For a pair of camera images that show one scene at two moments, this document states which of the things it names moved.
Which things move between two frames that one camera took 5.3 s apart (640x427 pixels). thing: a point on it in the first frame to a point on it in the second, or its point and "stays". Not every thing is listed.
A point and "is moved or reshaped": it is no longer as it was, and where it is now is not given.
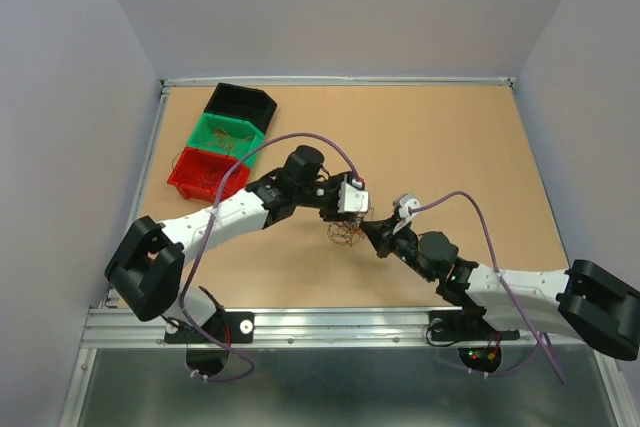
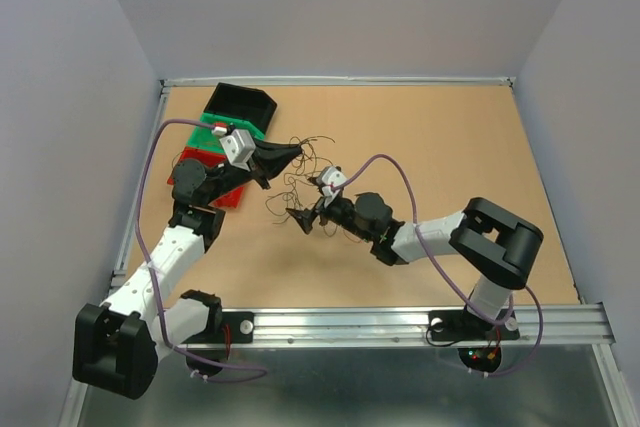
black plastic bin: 250,105 stays
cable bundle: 350,232 is moved or reshaped
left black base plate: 228,327 stays
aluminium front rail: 115,328 stays
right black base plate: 459,326 stays
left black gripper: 330,214 to 270,159
